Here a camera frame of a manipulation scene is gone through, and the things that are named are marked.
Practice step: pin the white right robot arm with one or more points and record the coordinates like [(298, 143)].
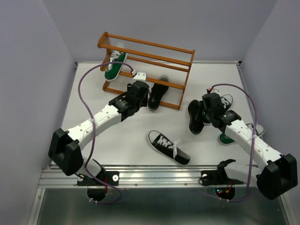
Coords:
[(274, 173)]

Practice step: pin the green sneaker white laces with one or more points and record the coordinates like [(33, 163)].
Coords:
[(112, 70)]

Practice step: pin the aluminium mounting rail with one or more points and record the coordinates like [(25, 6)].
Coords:
[(133, 176)]

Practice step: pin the orange wooden shoe shelf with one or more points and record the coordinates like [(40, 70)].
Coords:
[(163, 64)]

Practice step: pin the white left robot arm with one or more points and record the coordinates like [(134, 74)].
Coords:
[(66, 146)]

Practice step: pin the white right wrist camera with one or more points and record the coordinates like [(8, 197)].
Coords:
[(210, 90)]

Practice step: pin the black sneaker white laces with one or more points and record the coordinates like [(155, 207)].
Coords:
[(161, 144)]

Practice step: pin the all black sneaker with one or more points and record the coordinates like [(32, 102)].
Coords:
[(157, 92), (196, 124)]

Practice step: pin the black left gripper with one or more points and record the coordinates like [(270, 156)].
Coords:
[(144, 101)]

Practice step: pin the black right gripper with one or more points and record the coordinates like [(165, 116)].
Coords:
[(203, 104)]

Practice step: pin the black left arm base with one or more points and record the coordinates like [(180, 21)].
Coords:
[(109, 177)]

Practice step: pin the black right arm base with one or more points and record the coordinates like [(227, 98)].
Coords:
[(218, 176)]

